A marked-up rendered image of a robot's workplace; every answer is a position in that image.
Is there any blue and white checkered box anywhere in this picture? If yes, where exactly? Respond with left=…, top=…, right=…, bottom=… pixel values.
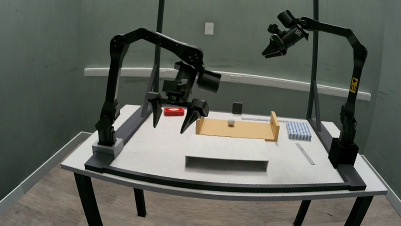
left=286, top=121, right=312, bottom=141

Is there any white low shelf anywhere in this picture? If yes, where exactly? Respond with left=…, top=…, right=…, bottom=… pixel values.
left=185, top=134, right=269, bottom=172

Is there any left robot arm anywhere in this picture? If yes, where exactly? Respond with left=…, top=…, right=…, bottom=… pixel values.
left=267, top=10, right=368, bottom=146

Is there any tan wooden tray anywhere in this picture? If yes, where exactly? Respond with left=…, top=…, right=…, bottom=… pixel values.
left=195, top=111, right=280, bottom=142

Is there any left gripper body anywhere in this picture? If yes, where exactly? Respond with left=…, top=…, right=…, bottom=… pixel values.
left=271, top=31, right=296, bottom=56

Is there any dark grey metal frame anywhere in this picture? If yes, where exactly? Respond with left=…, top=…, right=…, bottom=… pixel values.
left=140, top=0, right=321, bottom=132

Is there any white ball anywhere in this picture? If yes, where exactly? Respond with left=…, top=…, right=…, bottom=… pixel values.
left=227, top=118, right=235, bottom=126

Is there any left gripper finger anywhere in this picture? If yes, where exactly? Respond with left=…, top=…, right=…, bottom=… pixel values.
left=261, top=38, right=280, bottom=56
left=264, top=52, right=282, bottom=59

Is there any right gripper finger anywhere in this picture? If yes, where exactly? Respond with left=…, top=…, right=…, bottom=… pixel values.
left=180, top=107, right=201, bottom=134
left=149, top=100, right=163, bottom=128

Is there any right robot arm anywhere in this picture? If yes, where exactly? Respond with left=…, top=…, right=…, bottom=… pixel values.
left=95, top=27, right=222, bottom=147

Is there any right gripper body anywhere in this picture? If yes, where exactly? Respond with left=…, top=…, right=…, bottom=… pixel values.
left=145, top=82, right=209, bottom=118

